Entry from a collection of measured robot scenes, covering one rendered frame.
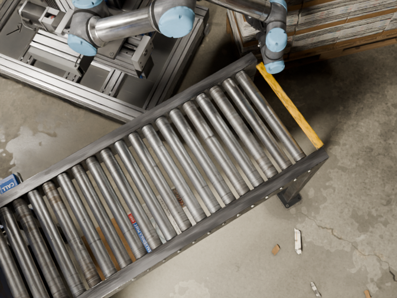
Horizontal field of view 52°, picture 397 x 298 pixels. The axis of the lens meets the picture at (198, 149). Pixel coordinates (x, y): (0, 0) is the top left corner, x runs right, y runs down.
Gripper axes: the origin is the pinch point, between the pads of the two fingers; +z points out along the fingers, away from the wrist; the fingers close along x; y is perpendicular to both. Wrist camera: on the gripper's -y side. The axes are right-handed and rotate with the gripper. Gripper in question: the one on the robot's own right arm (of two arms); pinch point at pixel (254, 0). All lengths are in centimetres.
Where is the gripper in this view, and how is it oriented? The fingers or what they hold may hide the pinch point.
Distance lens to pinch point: 185.6
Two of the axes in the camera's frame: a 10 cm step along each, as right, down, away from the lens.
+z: -1.9, -9.3, 3.1
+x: -9.8, 2.0, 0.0
